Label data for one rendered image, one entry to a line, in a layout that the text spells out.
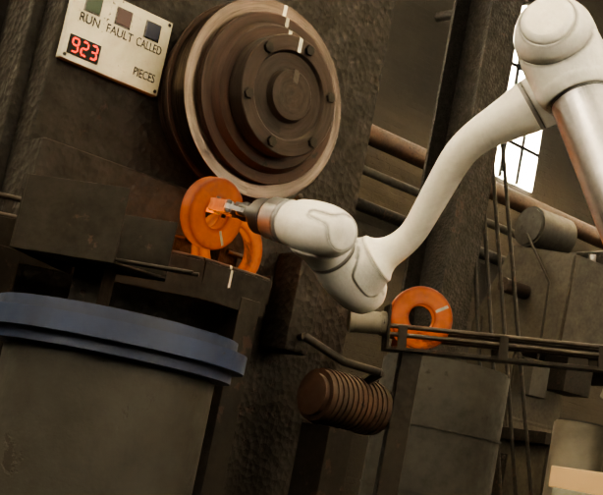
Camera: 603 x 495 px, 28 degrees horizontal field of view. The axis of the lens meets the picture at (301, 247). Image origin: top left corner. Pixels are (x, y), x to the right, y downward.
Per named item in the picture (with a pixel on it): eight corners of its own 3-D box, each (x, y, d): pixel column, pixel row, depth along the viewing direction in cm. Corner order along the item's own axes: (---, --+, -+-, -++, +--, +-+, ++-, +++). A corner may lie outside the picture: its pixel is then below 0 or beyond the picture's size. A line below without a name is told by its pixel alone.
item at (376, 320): (346, 333, 297) (348, 308, 298) (382, 337, 298) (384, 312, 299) (349, 331, 291) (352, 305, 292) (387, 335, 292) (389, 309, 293)
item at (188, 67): (147, 166, 273) (191, -30, 281) (302, 224, 302) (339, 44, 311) (164, 164, 268) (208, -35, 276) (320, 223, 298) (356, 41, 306)
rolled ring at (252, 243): (274, 232, 289) (265, 232, 292) (218, 195, 278) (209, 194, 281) (245, 303, 284) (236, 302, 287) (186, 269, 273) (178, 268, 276)
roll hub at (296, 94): (217, 136, 273) (243, 18, 278) (309, 173, 290) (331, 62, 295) (233, 134, 268) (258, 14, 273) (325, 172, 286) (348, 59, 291)
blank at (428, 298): (402, 360, 296) (406, 359, 293) (377, 302, 298) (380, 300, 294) (460, 336, 299) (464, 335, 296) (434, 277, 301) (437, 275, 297)
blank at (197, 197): (173, 187, 253) (184, 189, 251) (229, 167, 264) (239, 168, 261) (185, 257, 258) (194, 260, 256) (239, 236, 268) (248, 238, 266)
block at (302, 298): (255, 347, 297) (275, 251, 301) (280, 354, 302) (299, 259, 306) (284, 350, 289) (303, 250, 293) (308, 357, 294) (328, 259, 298)
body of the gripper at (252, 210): (251, 231, 243) (222, 224, 250) (281, 242, 249) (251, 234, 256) (262, 194, 244) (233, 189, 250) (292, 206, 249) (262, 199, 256)
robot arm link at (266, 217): (300, 249, 245) (280, 246, 249) (313, 206, 246) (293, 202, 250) (268, 239, 239) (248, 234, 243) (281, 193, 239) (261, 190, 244)
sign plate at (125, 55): (55, 57, 268) (74, -20, 271) (151, 97, 284) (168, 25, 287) (60, 56, 266) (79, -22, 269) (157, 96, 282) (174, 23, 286)
